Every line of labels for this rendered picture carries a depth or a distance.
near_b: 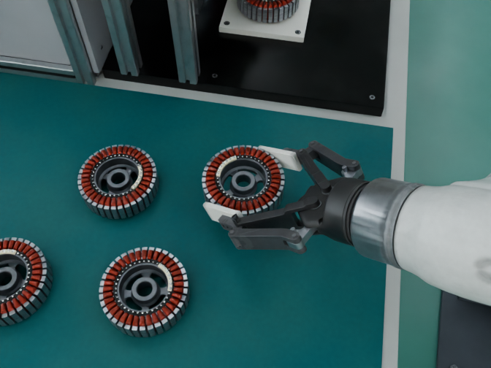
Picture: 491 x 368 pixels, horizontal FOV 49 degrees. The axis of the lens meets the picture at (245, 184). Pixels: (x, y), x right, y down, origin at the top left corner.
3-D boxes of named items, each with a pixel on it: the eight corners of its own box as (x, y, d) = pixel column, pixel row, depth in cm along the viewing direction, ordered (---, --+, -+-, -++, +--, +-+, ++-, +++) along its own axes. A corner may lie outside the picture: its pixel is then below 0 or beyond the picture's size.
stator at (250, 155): (299, 185, 77) (301, 169, 74) (250, 241, 72) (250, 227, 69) (237, 146, 81) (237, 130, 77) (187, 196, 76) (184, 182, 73)
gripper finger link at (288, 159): (292, 155, 72) (295, 151, 72) (256, 147, 77) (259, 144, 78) (299, 171, 74) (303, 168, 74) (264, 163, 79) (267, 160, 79)
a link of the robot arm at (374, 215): (446, 227, 60) (398, 215, 64) (428, 166, 55) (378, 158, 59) (405, 288, 56) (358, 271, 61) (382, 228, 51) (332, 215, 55)
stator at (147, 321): (119, 353, 67) (112, 344, 64) (94, 276, 73) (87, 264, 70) (202, 317, 70) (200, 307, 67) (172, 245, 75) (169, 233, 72)
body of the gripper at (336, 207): (359, 266, 60) (297, 244, 67) (397, 213, 64) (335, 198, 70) (338, 218, 56) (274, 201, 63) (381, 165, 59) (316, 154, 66)
